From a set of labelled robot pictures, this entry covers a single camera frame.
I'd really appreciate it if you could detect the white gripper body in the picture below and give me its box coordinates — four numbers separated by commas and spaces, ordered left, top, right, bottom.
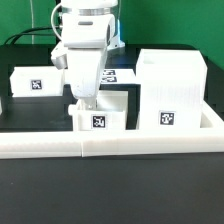
67, 48, 107, 99

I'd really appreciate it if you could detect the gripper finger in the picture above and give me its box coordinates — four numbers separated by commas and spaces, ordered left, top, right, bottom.
84, 98, 97, 110

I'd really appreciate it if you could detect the white front drawer tray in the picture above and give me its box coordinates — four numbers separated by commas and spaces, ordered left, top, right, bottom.
67, 89, 130, 132

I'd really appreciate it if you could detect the white drawer tray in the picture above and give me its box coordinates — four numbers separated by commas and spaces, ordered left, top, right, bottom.
10, 66, 64, 97
67, 89, 130, 132

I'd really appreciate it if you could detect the white drawer cabinet box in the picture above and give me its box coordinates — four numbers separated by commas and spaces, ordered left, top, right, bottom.
136, 49, 207, 130

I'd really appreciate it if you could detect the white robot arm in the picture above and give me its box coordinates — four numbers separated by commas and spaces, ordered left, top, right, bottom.
50, 0, 125, 109

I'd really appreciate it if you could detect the white rear drawer tray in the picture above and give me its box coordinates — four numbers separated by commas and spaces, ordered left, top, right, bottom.
10, 66, 64, 97

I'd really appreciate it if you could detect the fiducial marker sheet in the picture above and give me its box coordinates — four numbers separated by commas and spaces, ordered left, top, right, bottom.
101, 69, 136, 84

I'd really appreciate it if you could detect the white L-shaped fence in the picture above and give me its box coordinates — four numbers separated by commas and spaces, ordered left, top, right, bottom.
0, 104, 224, 159

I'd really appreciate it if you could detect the black cable bundle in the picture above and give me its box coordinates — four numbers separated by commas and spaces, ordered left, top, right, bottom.
2, 25, 54, 46

